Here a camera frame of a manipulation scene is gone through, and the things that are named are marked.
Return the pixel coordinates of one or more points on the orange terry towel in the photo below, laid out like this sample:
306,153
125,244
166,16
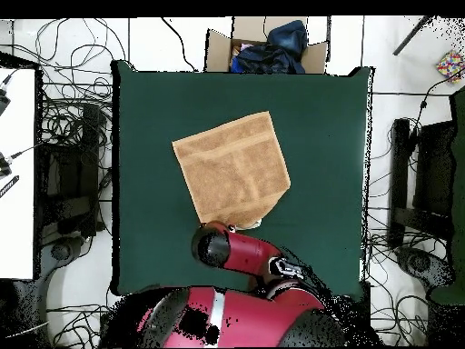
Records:
232,167

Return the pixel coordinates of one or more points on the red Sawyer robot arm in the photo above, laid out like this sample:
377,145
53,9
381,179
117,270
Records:
247,252

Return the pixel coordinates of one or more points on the colourful dotted item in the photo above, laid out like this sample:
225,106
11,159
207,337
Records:
450,65

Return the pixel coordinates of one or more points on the dark green table cloth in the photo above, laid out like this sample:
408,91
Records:
319,127

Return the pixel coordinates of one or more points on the cardboard box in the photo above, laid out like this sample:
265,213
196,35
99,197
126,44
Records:
218,51

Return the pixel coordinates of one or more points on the dark blue clothing pile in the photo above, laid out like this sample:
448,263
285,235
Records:
276,54

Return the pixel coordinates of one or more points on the black equipment stand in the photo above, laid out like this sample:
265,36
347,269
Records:
432,171
69,174

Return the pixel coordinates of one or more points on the white side table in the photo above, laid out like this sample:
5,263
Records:
16,181

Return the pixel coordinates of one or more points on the green covered furniture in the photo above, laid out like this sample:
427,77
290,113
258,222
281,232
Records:
458,218

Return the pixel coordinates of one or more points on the grey metal bar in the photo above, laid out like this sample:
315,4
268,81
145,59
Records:
412,35

